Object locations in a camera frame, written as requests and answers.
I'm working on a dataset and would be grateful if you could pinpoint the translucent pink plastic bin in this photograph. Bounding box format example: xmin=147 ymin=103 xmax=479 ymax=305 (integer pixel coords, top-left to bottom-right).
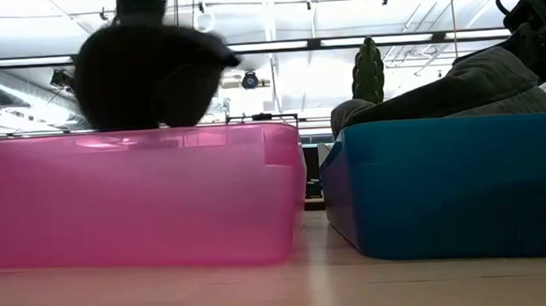
xmin=0 ymin=120 xmax=312 ymax=280

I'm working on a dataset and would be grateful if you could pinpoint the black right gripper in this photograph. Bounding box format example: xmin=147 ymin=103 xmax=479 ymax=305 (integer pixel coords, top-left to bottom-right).
xmin=502 ymin=0 xmax=546 ymax=88

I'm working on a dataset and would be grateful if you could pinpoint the white hanging ring hook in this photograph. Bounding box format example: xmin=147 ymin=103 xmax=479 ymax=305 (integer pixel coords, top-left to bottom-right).
xmin=192 ymin=0 xmax=217 ymax=35

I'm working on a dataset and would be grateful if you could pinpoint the teal blue plastic bin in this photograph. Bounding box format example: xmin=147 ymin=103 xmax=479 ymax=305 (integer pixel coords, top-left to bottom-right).
xmin=316 ymin=111 xmax=546 ymax=270

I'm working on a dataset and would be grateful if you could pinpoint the black aluminium rig frame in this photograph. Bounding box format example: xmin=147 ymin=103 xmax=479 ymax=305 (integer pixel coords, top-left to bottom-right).
xmin=0 ymin=25 xmax=514 ymax=71

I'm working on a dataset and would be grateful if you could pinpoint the dark grey baseball cap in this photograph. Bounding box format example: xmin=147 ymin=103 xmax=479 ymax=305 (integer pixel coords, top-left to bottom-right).
xmin=326 ymin=43 xmax=546 ymax=126

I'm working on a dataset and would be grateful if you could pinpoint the tall green cactus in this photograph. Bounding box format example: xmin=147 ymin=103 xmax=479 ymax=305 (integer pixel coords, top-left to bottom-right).
xmin=349 ymin=35 xmax=387 ymax=107

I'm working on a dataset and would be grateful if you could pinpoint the round black overhead camera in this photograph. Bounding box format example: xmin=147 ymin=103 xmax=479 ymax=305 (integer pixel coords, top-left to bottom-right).
xmin=239 ymin=69 xmax=261 ymax=91

